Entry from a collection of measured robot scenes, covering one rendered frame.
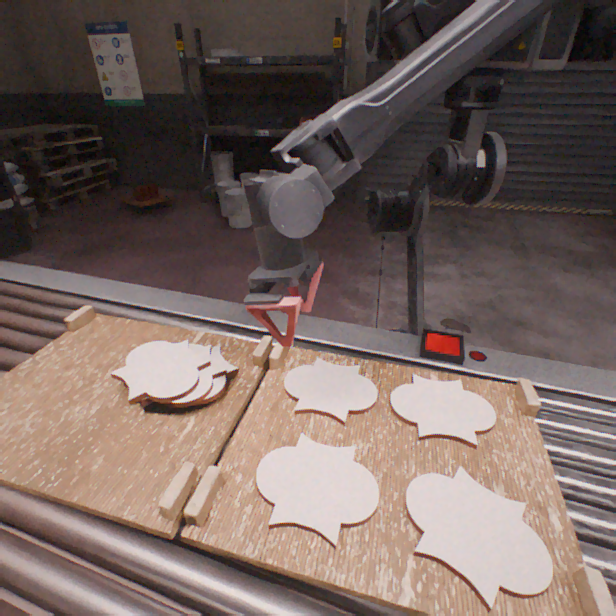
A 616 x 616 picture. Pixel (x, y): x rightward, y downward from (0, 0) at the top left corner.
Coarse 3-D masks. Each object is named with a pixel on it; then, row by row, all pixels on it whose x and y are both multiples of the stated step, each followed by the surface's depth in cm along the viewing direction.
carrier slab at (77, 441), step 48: (96, 336) 69; (144, 336) 69; (192, 336) 69; (0, 384) 58; (48, 384) 58; (96, 384) 58; (240, 384) 58; (0, 432) 50; (48, 432) 50; (96, 432) 50; (144, 432) 50; (192, 432) 50; (0, 480) 44; (48, 480) 44; (96, 480) 44; (144, 480) 44; (144, 528) 40
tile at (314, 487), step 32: (288, 448) 47; (320, 448) 47; (352, 448) 47; (256, 480) 43; (288, 480) 43; (320, 480) 43; (352, 480) 43; (288, 512) 40; (320, 512) 40; (352, 512) 40
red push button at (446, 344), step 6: (426, 336) 71; (432, 336) 70; (438, 336) 70; (444, 336) 70; (426, 342) 69; (432, 342) 69; (438, 342) 69; (444, 342) 69; (450, 342) 69; (456, 342) 69; (426, 348) 67; (432, 348) 67; (438, 348) 67; (444, 348) 67; (450, 348) 67; (456, 348) 67; (456, 354) 66
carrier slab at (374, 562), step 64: (384, 384) 58; (512, 384) 58; (256, 448) 48; (384, 448) 48; (448, 448) 48; (512, 448) 48; (256, 512) 41; (384, 512) 41; (320, 576) 35; (384, 576) 35; (448, 576) 35
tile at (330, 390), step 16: (304, 368) 60; (320, 368) 60; (336, 368) 60; (352, 368) 60; (288, 384) 57; (304, 384) 57; (320, 384) 57; (336, 384) 57; (352, 384) 57; (368, 384) 57; (304, 400) 54; (320, 400) 54; (336, 400) 54; (352, 400) 54; (368, 400) 54; (336, 416) 51
